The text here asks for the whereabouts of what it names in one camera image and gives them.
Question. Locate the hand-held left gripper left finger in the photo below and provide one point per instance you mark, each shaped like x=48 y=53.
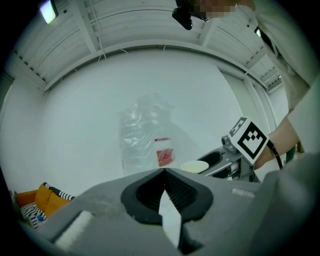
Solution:
x=112 y=225

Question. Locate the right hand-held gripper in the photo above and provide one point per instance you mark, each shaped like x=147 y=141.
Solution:
x=251 y=142

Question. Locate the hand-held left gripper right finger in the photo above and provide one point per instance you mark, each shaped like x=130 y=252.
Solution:
x=225 y=212

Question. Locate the white water dispenser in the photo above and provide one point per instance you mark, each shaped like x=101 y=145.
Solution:
x=170 y=220

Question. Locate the person's right forearm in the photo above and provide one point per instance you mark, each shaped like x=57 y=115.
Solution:
x=282 y=140

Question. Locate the black throw with white fringe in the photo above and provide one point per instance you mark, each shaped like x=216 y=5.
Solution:
x=62 y=193

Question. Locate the orange sofa cushion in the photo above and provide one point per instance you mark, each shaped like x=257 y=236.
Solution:
x=42 y=197
x=56 y=203

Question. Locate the small blue item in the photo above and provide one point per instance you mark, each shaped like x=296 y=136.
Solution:
x=39 y=218

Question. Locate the black white striped blanket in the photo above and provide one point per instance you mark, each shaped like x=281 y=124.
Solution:
x=31 y=212

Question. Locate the plastic-wrapped clear water jug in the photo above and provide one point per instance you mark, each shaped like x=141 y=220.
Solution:
x=140 y=135

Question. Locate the orange sofa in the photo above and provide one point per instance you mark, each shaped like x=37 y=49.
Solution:
x=23 y=197

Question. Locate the person's beige shirt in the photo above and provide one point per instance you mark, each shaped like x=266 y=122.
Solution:
x=287 y=62

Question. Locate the person's head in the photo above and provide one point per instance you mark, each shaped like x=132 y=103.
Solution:
x=217 y=8

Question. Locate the long ceiling light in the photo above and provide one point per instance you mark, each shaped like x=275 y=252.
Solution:
x=48 y=12

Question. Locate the black head camera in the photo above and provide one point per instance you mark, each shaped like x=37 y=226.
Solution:
x=183 y=17

